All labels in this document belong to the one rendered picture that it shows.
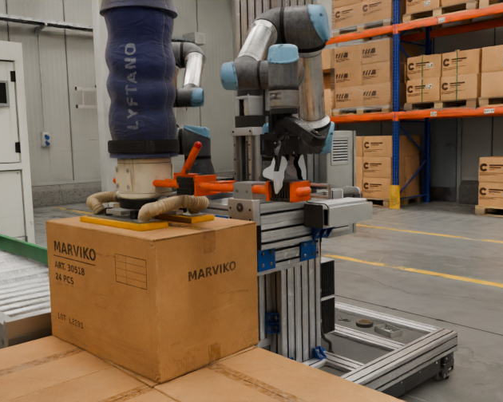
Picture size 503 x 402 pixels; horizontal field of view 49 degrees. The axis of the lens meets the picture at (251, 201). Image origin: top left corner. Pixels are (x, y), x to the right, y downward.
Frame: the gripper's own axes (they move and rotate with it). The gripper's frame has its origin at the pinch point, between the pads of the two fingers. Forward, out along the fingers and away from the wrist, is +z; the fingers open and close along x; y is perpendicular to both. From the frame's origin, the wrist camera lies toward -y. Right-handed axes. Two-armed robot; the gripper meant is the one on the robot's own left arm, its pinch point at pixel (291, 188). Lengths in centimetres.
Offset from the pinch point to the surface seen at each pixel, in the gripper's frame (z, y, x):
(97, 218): 11, 67, 15
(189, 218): 11.8, 44.3, -4.1
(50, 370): 53, 63, 35
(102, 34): -111, 365, -183
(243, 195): 2.0, 13.5, 3.5
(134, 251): 17.5, 39.3, 20.4
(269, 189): 0.0, 3.7, 4.2
